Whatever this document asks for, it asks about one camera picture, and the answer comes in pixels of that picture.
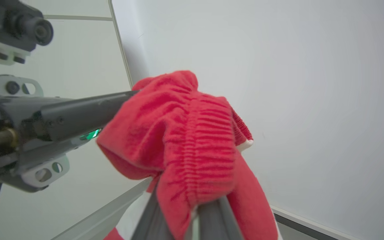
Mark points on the white wall baseboard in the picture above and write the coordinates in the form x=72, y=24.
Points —
x=298, y=220

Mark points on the grey white left gripper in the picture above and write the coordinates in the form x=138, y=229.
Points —
x=2, y=110

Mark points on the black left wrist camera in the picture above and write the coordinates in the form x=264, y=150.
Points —
x=15, y=23

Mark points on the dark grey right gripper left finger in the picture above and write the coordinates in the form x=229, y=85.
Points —
x=148, y=223

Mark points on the red knitted garment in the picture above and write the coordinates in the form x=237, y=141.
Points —
x=185, y=140

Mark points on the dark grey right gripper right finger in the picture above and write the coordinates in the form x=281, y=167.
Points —
x=212, y=223

